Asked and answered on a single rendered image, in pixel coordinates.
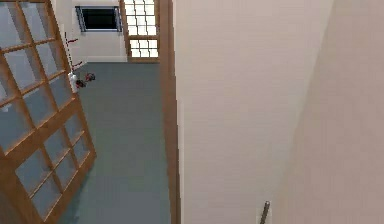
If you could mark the wooden lattice glass door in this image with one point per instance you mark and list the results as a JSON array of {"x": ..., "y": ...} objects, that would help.
[{"x": 142, "y": 30}]

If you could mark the wooden glass pane door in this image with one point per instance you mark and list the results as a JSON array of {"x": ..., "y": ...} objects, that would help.
[{"x": 40, "y": 126}]

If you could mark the wooden door frame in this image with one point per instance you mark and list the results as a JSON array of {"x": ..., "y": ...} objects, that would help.
[{"x": 170, "y": 110}]

